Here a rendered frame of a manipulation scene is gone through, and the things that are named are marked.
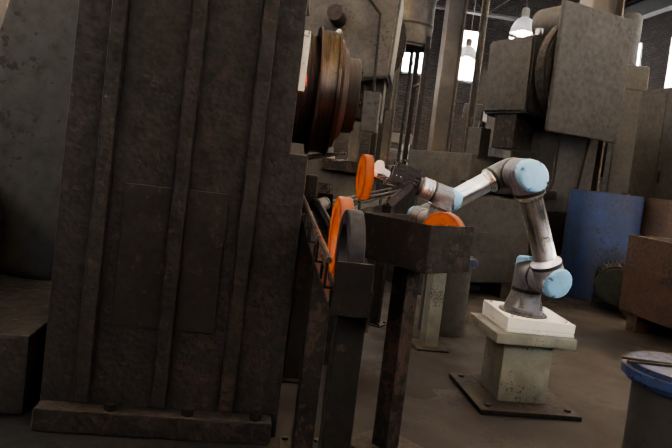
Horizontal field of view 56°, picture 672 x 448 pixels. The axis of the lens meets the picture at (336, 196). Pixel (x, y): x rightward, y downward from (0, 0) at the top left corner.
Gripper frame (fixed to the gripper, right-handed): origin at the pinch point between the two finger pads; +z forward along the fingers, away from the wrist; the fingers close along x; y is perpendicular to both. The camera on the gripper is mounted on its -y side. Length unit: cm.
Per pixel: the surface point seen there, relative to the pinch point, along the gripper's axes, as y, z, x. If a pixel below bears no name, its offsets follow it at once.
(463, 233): -7.4, -27.0, 39.3
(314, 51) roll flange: 32.0, 31.6, -4.3
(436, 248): -14, -19, 46
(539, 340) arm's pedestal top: -35, -87, -6
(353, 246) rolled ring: -17, 13, 98
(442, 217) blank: -5.3, -21.4, 32.7
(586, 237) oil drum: 23, -231, -262
